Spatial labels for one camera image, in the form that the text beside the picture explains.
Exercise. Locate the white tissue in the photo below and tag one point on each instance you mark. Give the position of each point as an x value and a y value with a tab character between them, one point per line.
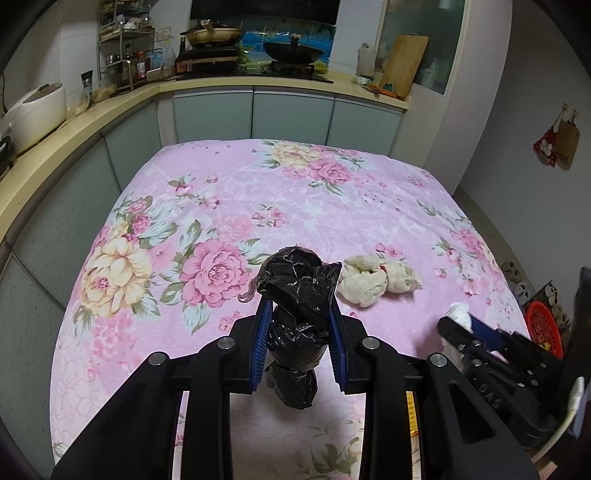
459	312

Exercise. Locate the red hanging bag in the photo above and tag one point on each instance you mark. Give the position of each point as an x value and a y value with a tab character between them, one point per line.
544	147

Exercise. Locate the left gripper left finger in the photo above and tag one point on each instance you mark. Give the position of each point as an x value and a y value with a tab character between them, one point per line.
169	403

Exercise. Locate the black wok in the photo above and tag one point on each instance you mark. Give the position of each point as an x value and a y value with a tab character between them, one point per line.
292	53

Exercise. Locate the cream cloth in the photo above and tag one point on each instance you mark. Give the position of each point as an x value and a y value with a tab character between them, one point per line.
366	278

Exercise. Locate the white rice cooker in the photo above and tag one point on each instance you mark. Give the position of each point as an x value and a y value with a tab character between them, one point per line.
34	116

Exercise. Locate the black plastic bag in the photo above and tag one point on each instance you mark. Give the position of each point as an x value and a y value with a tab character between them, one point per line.
301	287

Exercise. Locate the wooden cutting board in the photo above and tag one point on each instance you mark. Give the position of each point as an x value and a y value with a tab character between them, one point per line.
403	63

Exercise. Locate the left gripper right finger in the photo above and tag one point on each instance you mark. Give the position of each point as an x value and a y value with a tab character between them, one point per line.
460	436

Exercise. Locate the golden pan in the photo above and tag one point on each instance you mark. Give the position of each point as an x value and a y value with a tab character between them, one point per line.
217	36

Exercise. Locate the metal spice rack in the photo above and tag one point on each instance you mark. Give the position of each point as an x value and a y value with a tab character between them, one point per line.
127	49

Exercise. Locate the brown hanging paper bag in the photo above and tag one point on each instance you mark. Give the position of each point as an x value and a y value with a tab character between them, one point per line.
567	140

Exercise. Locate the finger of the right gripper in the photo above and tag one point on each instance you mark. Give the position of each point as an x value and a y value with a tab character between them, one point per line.
489	337

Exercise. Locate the pink floral tablecloth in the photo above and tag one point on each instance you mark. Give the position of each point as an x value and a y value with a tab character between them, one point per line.
190	231

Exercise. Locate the translucent plastic jug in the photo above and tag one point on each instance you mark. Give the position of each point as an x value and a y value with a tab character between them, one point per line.
365	66

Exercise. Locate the red plastic mesh basket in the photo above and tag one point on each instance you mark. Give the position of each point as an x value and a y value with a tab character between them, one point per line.
543	329

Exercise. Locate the kitchen counter cabinets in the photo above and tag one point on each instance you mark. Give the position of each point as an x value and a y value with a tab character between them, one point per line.
58	194

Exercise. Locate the black shoe rack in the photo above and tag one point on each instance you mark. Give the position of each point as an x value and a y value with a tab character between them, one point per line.
548	295

